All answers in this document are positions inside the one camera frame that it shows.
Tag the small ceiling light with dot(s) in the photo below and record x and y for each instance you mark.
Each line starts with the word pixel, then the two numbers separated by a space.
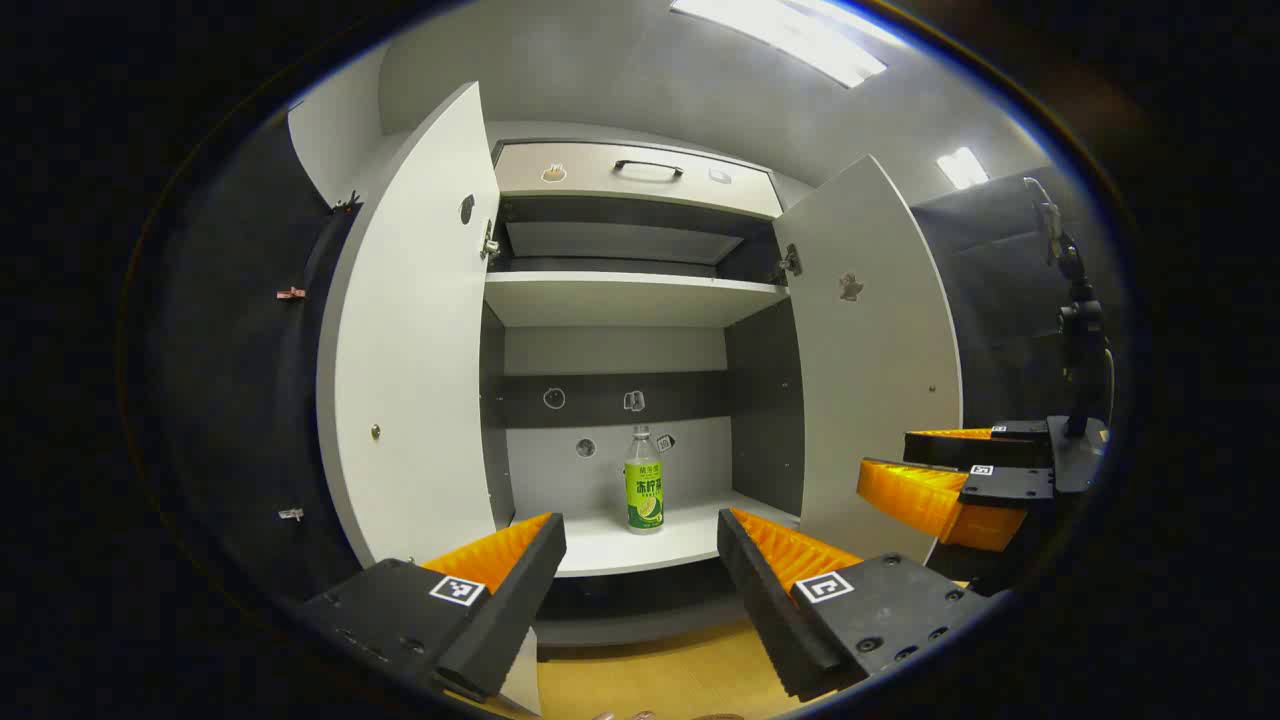
pixel 962 167

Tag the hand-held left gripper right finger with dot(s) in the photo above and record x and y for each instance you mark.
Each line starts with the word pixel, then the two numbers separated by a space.
pixel 770 610

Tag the white cabinet shelf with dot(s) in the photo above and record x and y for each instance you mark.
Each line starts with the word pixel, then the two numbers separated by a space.
pixel 630 295

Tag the grey cabinet drawer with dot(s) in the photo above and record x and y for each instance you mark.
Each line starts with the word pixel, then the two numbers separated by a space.
pixel 600 185

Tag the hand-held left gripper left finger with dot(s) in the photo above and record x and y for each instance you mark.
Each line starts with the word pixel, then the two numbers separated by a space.
pixel 520 610

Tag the metal door hinge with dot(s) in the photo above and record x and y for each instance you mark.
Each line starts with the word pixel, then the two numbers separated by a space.
pixel 490 245
pixel 790 262

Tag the green label clear bottle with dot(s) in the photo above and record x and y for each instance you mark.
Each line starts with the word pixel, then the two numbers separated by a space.
pixel 645 495

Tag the black clip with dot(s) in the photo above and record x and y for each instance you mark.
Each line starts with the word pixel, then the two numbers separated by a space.
pixel 347 203

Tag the white grey cabinet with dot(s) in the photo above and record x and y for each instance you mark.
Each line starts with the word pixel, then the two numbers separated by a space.
pixel 620 350

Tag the long ceiling light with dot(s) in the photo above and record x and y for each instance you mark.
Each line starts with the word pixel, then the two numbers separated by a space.
pixel 780 40

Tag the white cabinet door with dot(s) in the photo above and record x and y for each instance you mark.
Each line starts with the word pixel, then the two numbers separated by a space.
pixel 870 400
pixel 420 350

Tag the black backdrop cloth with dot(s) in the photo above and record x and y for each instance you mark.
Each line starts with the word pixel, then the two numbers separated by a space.
pixel 1000 300
pixel 230 400

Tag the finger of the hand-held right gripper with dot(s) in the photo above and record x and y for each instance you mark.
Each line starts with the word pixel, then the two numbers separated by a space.
pixel 1005 485
pixel 950 450

